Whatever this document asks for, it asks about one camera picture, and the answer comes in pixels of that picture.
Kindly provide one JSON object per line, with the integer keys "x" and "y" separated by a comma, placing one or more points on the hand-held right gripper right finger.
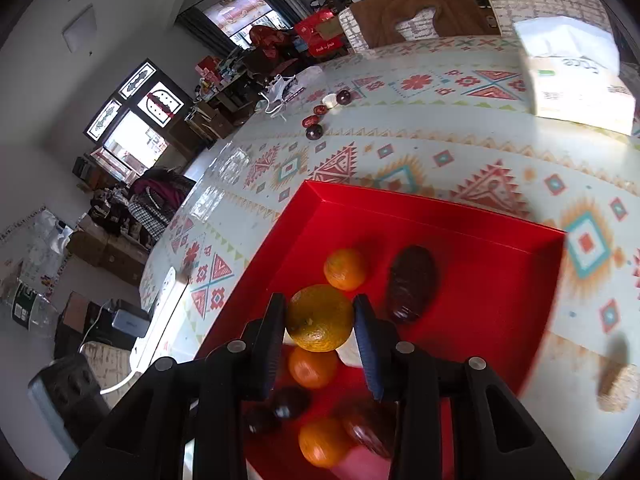
{"x": 367, "y": 347}

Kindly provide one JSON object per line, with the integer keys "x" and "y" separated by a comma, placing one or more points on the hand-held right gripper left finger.
{"x": 272, "y": 347}

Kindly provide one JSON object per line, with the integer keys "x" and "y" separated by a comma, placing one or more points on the small orange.
{"x": 345, "y": 268}
{"x": 312, "y": 369}
{"x": 324, "y": 442}

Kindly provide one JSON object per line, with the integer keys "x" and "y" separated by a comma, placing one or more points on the large yellowish orange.
{"x": 320, "y": 317}

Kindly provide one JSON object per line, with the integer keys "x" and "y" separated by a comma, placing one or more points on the dark plum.
{"x": 290, "y": 402}

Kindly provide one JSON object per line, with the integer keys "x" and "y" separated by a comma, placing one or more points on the small dark date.
{"x": 262, "y": 421}

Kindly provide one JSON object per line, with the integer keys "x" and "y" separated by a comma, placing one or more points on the large dark red date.
{"x": 412, "y": 282}

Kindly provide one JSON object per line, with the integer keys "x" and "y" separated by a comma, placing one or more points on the wrinkled dark red date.
{"x": 367, "y": 429}

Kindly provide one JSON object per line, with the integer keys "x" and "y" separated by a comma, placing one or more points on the red cardboard box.
{"x": 475, "y": 270}

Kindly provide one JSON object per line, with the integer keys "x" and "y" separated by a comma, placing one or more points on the white power strip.
{"x": 160, "y": 320}

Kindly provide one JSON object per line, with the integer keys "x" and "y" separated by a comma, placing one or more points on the grey charger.
{"x": 131, "y": 322}

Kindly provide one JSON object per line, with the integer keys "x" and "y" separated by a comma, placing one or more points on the pile of clothes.
{"x": 145, "y": 200}

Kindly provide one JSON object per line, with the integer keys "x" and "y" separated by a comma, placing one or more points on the patterned tablecloth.
{"x": 450, "y": 160}

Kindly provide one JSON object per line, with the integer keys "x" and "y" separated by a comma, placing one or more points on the small dark round fruit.
{"x": 314, "y": 133}
{"x": 344, "y": 96}

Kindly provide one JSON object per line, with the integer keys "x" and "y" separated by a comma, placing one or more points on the small red round fruit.
{"x": 310, "y": 121}
{"x": 320, "y": 110}

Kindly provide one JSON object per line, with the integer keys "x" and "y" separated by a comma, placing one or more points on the decorated window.
{"x": 160, "y": 102}

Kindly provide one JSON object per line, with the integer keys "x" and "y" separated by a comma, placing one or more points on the red patterned garment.
{"x": 265, "y": 40}

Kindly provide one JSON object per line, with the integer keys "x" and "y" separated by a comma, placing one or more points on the red gift box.
{"x": 307, "y": 35}

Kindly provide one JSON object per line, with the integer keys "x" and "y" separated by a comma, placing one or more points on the brown cardboard box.
{"x": 327, "y": 29}

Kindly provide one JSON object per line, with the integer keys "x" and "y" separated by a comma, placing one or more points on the white tissue box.
{"x": 575, "y": 95}

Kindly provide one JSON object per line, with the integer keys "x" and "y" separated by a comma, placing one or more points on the curtained window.
{"x": 235, "y": 12}

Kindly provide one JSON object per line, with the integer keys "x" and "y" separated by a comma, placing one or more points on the brown cloth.
{"x": 390, "y": 10}

